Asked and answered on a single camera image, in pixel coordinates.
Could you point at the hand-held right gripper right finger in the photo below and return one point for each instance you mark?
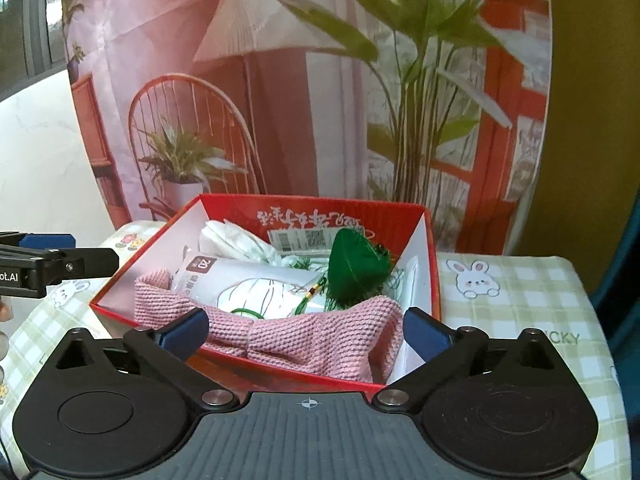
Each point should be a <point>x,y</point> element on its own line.
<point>427,332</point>

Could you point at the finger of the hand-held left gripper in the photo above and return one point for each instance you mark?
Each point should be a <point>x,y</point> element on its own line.
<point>87,262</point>
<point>45,240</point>

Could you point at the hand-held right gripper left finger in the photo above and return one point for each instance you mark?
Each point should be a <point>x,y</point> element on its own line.
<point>184,332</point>

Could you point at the white soft packet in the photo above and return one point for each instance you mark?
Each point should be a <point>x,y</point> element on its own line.
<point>250,285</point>

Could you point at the green tasselled sachet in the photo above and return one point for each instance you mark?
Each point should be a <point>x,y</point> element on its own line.
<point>355,260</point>

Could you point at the white bag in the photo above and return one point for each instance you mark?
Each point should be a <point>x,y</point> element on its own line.
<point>230,240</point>

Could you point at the pink knitted cloth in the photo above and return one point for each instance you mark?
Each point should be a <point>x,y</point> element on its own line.
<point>300,340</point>

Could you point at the red strawberry print box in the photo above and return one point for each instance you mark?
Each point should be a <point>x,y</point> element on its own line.
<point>235,207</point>

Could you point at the person's left hand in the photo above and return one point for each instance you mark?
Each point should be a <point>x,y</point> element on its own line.
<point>4,310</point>

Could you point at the green checked rabbit print tablecloth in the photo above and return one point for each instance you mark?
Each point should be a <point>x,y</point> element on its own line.
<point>525,300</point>

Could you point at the dark glass window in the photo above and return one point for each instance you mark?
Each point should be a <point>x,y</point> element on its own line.
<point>25,20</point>

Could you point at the printed room scene wall cloth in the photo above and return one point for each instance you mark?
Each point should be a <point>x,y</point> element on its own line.
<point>300,110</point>

